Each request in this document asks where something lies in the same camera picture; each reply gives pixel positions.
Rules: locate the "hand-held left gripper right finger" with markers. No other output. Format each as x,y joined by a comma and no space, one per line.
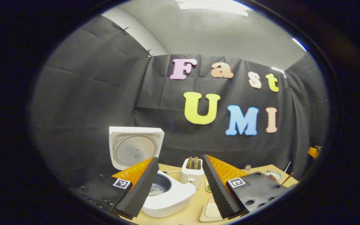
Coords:
219,193

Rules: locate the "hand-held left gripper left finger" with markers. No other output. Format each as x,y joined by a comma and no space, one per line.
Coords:
139,190

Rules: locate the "white rice cooker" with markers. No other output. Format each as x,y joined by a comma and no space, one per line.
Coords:
173,200

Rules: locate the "pale green plate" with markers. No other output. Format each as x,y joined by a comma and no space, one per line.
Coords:
275,174

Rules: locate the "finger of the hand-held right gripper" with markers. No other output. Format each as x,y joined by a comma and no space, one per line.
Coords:
313,152

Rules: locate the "white toaster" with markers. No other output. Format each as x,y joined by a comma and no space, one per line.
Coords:
191,178

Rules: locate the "brown bread slice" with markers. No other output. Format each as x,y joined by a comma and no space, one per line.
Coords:
189,162
195,162

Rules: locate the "brown wooden spoon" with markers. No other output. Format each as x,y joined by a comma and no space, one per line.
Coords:
287,178

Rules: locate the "ceiling light panel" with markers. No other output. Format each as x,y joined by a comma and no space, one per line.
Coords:
214,4

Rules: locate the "clear plastic bottle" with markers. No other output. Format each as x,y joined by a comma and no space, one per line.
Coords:
247,169

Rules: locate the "clear glass tray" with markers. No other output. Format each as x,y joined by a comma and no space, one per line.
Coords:
202,215

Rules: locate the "red meat slice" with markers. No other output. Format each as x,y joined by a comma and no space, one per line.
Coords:
273,178

